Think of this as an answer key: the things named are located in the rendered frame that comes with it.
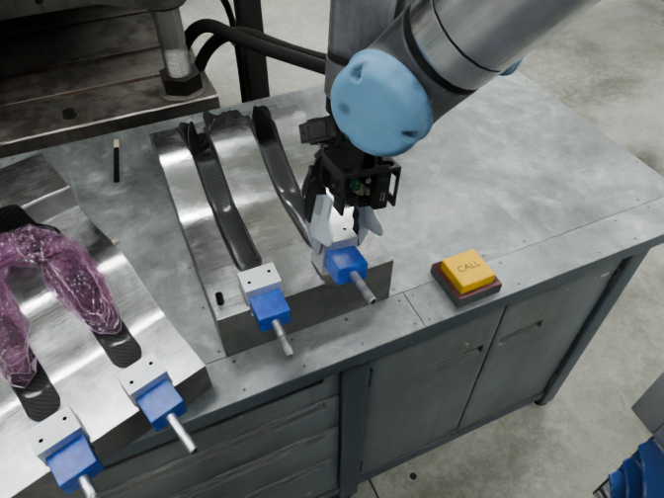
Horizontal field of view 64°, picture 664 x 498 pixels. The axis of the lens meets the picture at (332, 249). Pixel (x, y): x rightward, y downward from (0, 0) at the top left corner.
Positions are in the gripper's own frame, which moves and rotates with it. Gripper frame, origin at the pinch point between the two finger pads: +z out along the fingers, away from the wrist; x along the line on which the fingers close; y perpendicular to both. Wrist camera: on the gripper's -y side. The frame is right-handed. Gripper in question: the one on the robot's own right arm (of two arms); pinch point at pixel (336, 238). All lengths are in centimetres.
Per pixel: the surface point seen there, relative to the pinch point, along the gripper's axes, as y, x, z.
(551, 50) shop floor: -179, 224, 39
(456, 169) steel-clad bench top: -21.6, 36.7, 6.5
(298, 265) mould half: -2.9, -4.1, 5.7
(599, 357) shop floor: -14, 105, 80
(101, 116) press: -72, -24, 9
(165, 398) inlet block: 7.9, -25.3, 12.4
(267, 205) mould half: -17.4, -3.8, 4.3
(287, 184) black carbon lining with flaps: -20.6, 0.7, 3.0
